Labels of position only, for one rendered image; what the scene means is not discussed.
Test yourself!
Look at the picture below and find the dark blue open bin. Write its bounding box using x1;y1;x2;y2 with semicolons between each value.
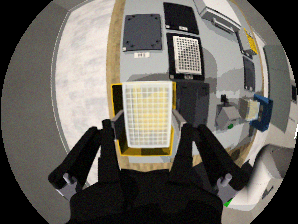
249;94;273;132

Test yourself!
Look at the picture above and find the yellow bin with label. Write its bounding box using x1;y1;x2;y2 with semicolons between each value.
111;82;176;156

